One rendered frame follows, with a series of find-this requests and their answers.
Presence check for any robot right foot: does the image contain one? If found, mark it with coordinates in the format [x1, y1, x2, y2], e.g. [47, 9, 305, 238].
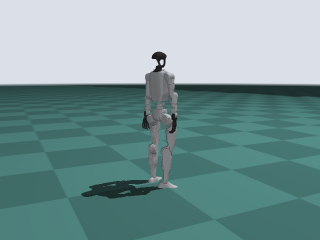
[157, 181, 178, 188]

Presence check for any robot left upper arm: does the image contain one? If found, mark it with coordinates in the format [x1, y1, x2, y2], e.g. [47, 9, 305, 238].
[145, 73, 152, 99]

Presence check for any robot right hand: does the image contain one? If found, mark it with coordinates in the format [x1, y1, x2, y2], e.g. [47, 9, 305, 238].
[169, 113, 177, 134]

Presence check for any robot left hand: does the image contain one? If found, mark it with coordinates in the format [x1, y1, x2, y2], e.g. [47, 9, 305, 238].
[142, 111, 150, 130]

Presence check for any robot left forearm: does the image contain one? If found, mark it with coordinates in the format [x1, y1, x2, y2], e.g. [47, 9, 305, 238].
[144, 96, 152, 115]

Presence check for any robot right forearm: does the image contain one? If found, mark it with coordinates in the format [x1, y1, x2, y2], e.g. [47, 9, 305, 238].
[170, 92, 178, 118]

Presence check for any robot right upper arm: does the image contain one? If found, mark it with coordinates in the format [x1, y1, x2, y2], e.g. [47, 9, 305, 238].
[164, 72, 175, 100]

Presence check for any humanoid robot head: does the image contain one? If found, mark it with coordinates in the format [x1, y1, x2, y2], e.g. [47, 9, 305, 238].
[152, 51, 167, 72]

